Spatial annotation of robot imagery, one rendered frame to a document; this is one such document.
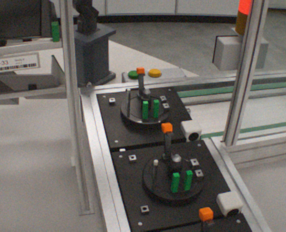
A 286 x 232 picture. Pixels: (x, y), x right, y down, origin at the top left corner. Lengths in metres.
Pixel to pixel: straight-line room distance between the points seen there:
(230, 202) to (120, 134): 0.34
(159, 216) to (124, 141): 0.24
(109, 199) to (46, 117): 0.48
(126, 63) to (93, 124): 0.52
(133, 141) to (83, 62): 0.44
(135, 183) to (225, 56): 0.35
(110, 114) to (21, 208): 0.35
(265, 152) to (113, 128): 0.43
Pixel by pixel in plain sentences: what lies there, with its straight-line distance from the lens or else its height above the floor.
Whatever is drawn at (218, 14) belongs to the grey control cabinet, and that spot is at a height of 0.12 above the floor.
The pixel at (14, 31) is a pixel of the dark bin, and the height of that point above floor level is 1.32.
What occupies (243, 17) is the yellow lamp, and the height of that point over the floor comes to 1.30.
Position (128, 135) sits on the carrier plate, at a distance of 0.90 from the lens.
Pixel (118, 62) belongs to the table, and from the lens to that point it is 1.45.
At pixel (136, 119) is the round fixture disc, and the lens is 0.92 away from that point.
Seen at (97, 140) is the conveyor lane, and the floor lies 0.95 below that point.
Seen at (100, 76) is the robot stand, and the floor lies 0.90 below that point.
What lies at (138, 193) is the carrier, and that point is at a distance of 0.76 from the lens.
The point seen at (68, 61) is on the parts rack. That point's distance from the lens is 0.60.
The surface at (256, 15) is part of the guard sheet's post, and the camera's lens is 0.74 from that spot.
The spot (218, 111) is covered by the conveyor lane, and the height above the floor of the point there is 0.92.
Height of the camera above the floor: 1.56
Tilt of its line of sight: 37 degrees down
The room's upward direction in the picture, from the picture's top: 3 degrees clockwise
